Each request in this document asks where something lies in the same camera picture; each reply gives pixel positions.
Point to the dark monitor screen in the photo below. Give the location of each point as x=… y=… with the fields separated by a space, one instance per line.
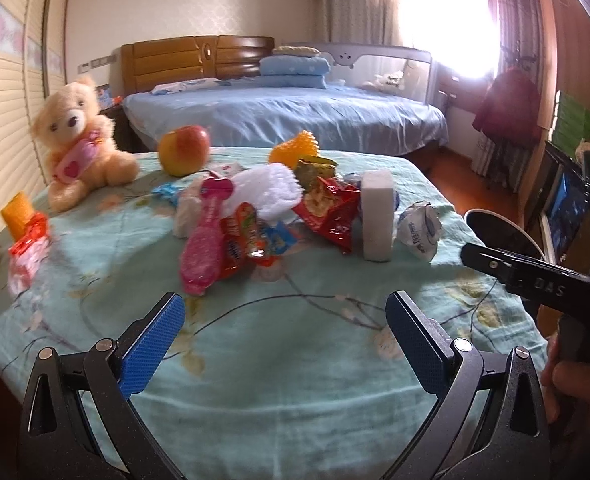
x=565 y=207

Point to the blue bed quilt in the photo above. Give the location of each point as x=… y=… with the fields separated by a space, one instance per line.
x=245 y=116

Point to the blue candy wrapper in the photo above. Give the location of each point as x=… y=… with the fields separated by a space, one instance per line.
x=170 y=192

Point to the white rectangular sponge block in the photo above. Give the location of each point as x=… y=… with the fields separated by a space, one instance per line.
x=377 y=201

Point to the yellow snack bag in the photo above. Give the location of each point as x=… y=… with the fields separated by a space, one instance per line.
x=309 y=168

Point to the louvered wardrobe doors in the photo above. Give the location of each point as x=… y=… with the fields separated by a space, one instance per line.
x=32 y=66

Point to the red yellow apple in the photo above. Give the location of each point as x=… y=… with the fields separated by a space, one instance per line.
x=184 y=151

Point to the colourful red candy packet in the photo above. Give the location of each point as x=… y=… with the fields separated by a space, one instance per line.
x=250 y=241

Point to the red pink gift packet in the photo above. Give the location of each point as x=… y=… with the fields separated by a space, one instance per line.
x=27 y=253

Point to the wooden headboard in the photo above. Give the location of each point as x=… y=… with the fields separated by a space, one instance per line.
x=145 y=64

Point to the teal floral bedspread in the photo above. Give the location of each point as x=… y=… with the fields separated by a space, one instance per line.
x=285 y=373

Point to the grey bed guard rail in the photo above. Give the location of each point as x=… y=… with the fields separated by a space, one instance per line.
x=408 y=72

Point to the blue pillows stack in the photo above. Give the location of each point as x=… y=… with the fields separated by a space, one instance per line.
x=294 y=66

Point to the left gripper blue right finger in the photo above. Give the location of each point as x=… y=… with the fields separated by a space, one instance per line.
x=425 y=344

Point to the dark red hanging coat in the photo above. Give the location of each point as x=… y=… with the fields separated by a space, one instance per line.
x=510 y=109

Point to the white wrapper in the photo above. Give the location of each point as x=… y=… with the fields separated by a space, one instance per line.
x=419 y=229

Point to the framed photo on nightstand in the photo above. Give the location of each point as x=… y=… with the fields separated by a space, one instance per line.
x=104 y=96

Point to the orange foam fruit net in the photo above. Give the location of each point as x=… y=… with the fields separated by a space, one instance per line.
x=290 y=152

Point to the red snack bag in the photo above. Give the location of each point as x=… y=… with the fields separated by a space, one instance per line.
x=328 y=208

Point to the grey curtains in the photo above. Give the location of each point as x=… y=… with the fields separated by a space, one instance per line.
x=376 y=22

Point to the white tissue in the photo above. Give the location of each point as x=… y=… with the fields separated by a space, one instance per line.
x=188 y=210

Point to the person's right hand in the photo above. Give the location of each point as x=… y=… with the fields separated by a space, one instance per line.
x=563 y=378

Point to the cream teddy bear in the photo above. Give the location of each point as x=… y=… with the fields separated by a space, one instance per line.
x=82 y=153

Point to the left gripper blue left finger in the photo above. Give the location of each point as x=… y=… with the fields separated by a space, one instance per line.
x=146 y=341

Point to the wooden nightstand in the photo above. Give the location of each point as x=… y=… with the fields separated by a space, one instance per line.
x=124 y=135

